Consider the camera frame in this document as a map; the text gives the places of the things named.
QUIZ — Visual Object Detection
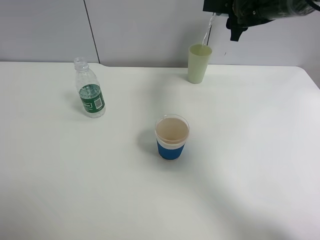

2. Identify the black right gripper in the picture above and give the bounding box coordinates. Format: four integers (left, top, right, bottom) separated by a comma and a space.
202, 0, 250, 42

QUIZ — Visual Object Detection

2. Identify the clear plastic water bottle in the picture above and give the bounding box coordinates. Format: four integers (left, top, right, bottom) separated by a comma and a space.
73, 57, 106, 118

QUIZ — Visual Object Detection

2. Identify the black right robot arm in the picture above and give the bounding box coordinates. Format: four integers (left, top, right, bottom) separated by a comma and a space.
203, 0, 320, 42

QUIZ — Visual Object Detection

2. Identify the pale green plastic cup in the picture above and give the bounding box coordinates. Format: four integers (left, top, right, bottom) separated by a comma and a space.
187, 44, 212, 84

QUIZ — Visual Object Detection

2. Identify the blue sleeved cream cup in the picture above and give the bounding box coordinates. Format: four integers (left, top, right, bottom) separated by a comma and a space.
154, 114, 190, 161

